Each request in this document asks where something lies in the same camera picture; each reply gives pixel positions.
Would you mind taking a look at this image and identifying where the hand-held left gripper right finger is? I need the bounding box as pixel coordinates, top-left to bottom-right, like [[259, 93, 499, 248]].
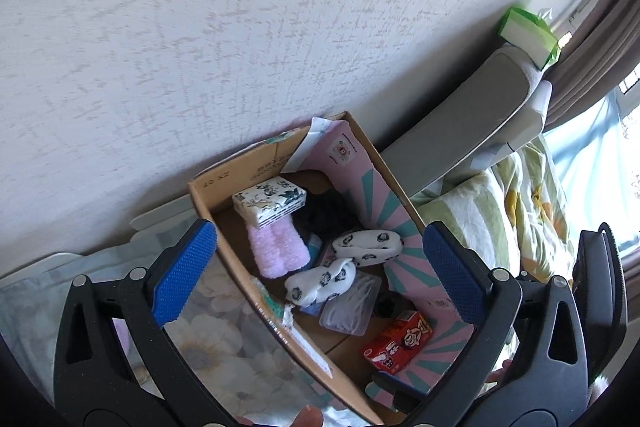
[[400, 221, 603, 427]]

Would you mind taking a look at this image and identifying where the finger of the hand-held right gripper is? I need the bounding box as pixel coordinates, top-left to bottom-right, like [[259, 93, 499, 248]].
[[372, 371, 430, 414]]

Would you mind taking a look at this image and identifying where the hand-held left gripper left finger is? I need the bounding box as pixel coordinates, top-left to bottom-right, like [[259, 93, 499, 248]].
[[52, 218, 236, 427]]

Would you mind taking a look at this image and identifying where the white spotted sock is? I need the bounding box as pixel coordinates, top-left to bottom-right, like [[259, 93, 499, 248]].
[[332, 229, 405, 269], [284, 258, 357, 307]]

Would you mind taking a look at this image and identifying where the clear dental floss box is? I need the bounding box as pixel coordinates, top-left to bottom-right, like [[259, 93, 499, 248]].
[[319, 274, 382, 338]]

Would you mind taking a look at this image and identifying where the white floral tissue pack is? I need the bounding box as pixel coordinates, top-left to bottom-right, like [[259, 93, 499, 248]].
[[232, 176, 308, 229]]

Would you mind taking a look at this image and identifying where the pink and teal cardboard box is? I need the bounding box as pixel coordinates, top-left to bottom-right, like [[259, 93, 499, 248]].
[[188, 110, 477, 426]]

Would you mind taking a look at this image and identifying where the black scrunchie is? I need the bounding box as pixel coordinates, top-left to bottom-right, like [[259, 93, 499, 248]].
[[299, 188, 367, 244]]

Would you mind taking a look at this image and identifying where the white desktop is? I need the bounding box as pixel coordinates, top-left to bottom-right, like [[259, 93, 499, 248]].
[[0, 201, 197, 280]]

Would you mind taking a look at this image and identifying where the person's left hand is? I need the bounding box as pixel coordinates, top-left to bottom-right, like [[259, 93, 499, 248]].
[[236, 407, 325, 427]]

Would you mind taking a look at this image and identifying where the red snack box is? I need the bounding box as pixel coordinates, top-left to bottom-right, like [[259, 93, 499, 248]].
[[363, 310, 434, 376]]

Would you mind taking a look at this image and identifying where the green and yellow blanket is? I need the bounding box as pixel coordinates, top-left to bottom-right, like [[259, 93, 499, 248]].
[[414, 139, 577, 308]]

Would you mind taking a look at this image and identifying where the pink fluffy cloth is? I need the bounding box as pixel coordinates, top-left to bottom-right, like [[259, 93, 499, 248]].
[[247, 216, 311, 280]]

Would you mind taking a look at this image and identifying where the grey padded headboard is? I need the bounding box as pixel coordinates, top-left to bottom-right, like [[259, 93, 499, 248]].
[[381, 44, 555, 198]]

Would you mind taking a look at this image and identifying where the green tissue pack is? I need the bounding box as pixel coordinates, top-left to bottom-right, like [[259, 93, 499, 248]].
[[499, 6, 562, 71]]

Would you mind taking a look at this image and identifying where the grey curtain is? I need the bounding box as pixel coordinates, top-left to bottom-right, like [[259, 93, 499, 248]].
[[544, 0, 640, 135]]

